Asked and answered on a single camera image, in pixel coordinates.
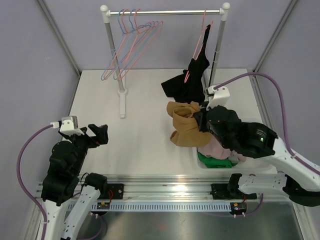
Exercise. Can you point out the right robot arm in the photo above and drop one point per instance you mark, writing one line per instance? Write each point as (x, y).
(298, 178)

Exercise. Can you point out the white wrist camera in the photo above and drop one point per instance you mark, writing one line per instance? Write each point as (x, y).
(68, 126)
(217, 97)

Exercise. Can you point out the right small circuit board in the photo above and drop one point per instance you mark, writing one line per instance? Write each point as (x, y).
(238, 206)

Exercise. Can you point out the pink hanger of grey top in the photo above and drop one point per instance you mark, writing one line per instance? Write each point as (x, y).
(134, 41)

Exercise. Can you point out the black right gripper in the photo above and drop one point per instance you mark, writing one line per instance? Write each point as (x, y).
(201, 117)

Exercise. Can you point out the black tank top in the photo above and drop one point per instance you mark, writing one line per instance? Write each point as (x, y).
(187, 87)

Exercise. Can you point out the white metal clothes rack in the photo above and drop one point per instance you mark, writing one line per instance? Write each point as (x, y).
(222, 12)

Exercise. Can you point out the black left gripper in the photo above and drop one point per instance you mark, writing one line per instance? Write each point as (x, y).
(100, 132)

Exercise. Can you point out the aluminium mounting rail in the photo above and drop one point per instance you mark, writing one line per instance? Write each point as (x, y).
(167, 188)

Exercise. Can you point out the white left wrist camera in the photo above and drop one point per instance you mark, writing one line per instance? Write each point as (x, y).
(68, 126)

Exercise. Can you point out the grey tank top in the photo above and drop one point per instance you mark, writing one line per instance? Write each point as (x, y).
(233, 159)

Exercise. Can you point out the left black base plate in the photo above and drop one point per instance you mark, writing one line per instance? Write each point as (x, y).
(115, 191)

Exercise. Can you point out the small circuit board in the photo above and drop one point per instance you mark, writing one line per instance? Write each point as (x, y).
(103, 205)
(238, 206)

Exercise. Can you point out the left small circuit board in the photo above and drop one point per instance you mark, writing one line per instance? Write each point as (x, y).
(103, 205)

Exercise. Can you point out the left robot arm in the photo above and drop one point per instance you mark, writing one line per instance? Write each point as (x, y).
(58, 187)

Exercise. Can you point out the pink hanger of brown top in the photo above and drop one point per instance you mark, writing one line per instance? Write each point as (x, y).
(140, 50)

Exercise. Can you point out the blue wire hanger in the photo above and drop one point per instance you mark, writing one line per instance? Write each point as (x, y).
(107, 14)

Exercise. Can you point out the brown tank top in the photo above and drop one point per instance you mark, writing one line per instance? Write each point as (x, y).
(186, 133)

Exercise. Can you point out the white slotted cable duct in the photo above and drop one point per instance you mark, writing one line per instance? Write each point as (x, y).
(136, 206)

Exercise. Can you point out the mauve tank top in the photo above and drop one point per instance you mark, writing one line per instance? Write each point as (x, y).
(214, 149)

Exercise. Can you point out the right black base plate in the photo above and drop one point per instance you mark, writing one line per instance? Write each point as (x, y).
(219, 191)

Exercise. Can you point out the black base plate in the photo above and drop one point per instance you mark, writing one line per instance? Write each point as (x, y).
(115, 191)
(219, 191)

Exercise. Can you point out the blue hanger of mauve top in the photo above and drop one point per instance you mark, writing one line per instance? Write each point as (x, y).
(135, 50)

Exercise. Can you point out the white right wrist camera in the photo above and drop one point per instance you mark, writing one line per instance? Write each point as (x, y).
(217, 97)

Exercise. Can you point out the white plastic basket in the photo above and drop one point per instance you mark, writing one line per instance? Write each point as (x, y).
(249, 165)

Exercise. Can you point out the pink hanger of black top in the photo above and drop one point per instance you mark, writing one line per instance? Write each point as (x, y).
(196, 51)

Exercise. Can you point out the green tank top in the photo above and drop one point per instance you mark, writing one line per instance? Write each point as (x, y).
(213, 163)

